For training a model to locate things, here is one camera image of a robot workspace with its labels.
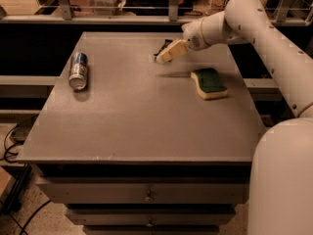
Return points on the silver blue redbull can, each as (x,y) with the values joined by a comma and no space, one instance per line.
(78,71)

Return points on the black stand left floor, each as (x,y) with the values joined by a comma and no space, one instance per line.
(18,177)

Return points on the metal railing frame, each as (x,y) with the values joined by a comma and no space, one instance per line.
(280,12)

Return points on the drawer metal knob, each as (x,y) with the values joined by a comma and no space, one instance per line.
(150,223)
(149,198)

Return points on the green yellow sponge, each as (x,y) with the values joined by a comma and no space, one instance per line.
(208,84)

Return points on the black rxbar chocolate wrapper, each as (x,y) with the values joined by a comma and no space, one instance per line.
(164,46)

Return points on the black bag behind glass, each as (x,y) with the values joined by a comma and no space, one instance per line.
(156,7)

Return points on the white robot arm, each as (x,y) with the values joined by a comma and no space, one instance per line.
(280,198)

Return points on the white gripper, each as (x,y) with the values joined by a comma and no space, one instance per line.
(192,35)

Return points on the top drawer metal knob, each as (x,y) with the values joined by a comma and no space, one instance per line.
(149,198)

